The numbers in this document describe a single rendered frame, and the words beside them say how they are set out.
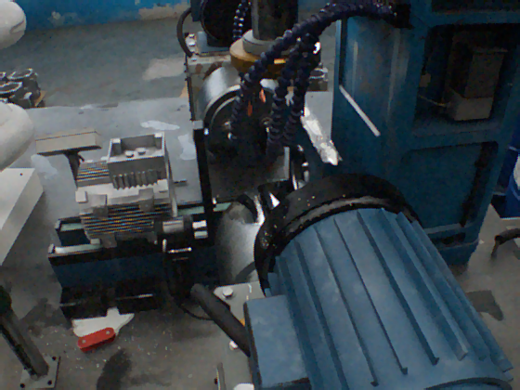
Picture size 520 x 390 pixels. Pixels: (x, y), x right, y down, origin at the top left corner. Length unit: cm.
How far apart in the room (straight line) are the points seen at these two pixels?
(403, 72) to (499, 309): 62
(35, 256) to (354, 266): 107
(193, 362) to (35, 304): 44
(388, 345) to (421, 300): 5
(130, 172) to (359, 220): 63
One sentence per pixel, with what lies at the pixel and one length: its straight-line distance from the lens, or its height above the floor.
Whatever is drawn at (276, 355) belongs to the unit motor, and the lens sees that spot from 36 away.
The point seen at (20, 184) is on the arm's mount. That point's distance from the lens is 149.
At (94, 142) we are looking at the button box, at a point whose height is 105.
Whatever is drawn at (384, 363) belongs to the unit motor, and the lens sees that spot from 32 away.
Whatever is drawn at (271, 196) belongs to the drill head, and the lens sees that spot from 75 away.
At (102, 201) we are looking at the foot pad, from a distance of 96.
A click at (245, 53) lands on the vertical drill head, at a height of 133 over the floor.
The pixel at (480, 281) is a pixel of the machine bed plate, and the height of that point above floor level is 80.
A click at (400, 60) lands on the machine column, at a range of 80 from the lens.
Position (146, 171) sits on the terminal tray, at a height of 111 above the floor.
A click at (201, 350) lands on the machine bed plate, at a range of 99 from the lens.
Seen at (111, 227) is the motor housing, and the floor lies 101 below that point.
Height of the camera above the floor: 162
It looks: 37 degrees down
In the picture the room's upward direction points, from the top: 3 degrees counter-clockwise
